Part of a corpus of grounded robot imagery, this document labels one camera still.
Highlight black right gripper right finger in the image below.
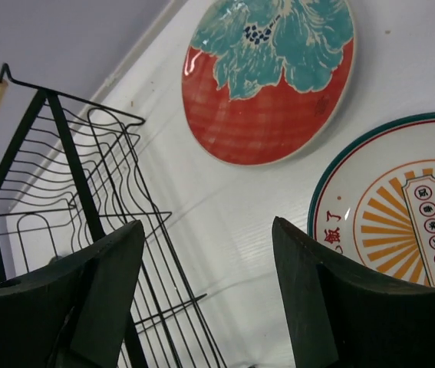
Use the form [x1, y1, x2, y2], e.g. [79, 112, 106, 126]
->
[272, 217, 435, 367]

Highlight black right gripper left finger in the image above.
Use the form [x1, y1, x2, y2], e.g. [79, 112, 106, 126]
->
[0, 220, 144, 367]

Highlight white plate with orange sunburst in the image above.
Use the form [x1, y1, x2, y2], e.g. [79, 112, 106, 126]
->
[308, 113, 435, 288]

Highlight red plate with teal flower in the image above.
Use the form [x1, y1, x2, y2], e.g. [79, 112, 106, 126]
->
[182, 1, 356, 166]

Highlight black wire dish rack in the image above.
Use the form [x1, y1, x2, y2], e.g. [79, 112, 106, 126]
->
[0, 85, 226, 367]

